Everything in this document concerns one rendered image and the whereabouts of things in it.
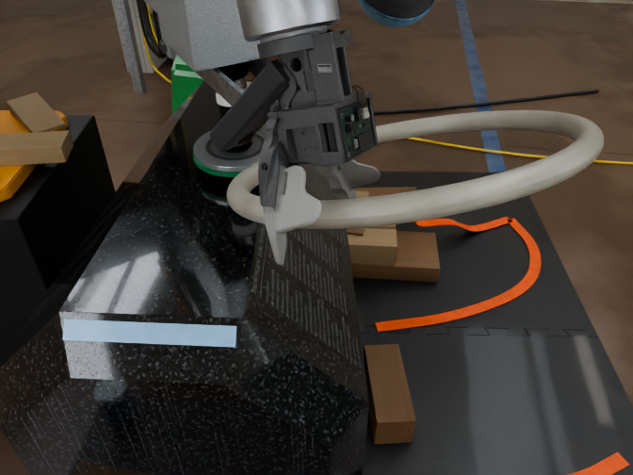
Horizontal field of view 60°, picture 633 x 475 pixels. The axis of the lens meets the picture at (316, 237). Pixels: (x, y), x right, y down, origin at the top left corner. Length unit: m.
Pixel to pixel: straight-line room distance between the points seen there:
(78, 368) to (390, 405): 0.99
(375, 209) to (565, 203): 2.53
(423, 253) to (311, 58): 1.90
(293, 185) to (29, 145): 1.31
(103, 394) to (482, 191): 0.83
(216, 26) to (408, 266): 1.40
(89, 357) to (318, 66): 0.77
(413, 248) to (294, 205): 1.88
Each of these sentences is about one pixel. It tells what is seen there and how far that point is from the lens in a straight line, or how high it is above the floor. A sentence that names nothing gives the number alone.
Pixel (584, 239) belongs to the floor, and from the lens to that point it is 2.82.
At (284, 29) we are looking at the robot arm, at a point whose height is 1.44.
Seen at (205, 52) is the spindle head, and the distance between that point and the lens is 1.20.
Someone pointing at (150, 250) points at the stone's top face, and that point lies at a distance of 1.21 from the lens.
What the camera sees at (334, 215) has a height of 1.27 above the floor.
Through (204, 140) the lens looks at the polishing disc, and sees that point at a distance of 1.46.
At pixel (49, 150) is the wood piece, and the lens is 1.73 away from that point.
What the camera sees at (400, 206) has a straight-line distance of 0.53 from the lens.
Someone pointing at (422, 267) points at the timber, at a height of 0.09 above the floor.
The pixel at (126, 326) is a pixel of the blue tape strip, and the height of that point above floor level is 0.83.
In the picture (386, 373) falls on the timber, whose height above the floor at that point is 0.13.
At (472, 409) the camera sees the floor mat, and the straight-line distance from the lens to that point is 1.97.
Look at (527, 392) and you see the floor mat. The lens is 2.07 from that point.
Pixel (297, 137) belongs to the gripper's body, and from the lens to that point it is 0.53.
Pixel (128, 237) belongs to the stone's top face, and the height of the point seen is 0.85.
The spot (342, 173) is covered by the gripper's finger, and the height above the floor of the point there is 1.27.
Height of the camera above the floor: 1.60
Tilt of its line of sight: 39 degrees down
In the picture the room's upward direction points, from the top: straight up
